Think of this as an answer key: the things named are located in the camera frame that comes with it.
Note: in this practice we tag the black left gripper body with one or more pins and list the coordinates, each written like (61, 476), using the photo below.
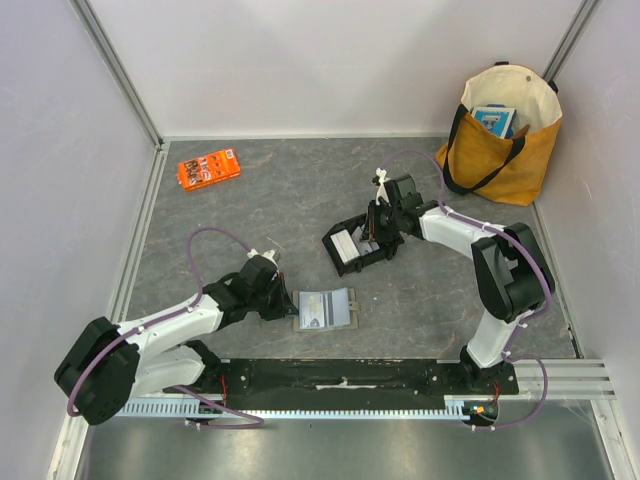
(270, 303)

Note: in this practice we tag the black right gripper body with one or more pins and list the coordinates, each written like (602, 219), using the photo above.
(373, 229)

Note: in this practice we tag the beige leather card holder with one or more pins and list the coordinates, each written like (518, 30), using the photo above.
(354, 311)

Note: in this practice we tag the white magnetic stripe card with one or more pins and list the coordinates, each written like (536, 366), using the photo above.
(337, 308)

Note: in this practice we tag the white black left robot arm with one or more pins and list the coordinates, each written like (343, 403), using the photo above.
(110, 364)

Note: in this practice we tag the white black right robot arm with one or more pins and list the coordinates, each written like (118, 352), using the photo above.
(511, 273)

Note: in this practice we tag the black card tray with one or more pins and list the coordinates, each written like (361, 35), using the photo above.
(370, 251)

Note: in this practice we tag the white card stack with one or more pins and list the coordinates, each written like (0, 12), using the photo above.
(345, 246)

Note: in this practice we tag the orange card box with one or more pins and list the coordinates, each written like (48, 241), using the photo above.
(207, 170)

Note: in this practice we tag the yellow canvas tote bag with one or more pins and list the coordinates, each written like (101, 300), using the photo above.
(503, 170)

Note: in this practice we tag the blue book in bag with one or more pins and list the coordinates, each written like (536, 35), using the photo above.
(497, 119)

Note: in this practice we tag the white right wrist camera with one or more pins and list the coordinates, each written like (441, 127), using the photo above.
(379, 181)

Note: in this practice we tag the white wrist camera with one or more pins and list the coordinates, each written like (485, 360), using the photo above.
(271, 255)
(379, 181)

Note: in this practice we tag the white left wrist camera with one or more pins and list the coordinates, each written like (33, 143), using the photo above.
(271, 255)

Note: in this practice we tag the light blue cable duct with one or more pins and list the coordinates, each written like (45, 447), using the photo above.
(341, 405)

